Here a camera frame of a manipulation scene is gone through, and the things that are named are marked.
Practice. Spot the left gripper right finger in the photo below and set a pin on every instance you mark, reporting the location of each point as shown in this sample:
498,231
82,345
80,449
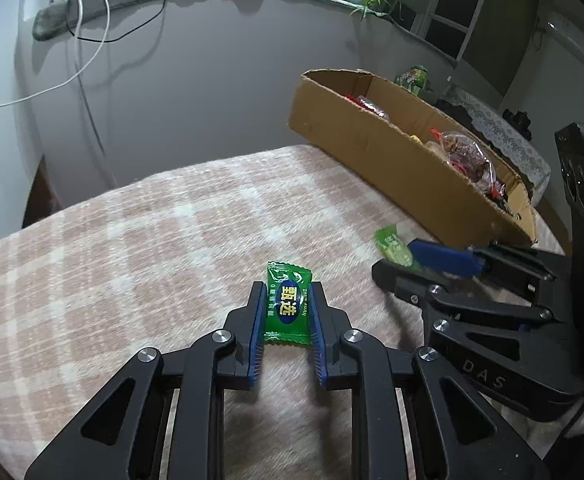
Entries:
334,368

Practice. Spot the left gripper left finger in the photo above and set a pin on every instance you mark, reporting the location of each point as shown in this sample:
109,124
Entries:
247,325

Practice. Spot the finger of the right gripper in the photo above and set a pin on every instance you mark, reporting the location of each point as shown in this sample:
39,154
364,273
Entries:
440,258

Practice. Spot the light green candy wrapper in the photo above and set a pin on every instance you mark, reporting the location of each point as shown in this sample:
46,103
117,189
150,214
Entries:
393,248

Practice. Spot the red clear snack packet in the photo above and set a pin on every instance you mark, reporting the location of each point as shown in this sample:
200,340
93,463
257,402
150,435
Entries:
366,104

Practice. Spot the right white gloved hand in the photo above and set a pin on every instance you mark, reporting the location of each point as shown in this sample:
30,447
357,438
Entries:
524,425

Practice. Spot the dark candy red-end packet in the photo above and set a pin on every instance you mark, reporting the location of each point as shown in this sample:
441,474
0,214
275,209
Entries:
497,194

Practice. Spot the large bread package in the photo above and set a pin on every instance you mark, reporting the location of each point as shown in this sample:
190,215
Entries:
464,154

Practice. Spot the white lace cloth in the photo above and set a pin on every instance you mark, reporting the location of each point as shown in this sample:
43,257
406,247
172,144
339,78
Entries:
506,141

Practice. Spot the plaid pink tablecloth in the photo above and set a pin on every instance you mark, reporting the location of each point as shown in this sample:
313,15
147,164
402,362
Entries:
162,261

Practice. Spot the cardboard box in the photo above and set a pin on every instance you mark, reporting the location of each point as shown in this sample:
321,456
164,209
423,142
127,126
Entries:
434,193

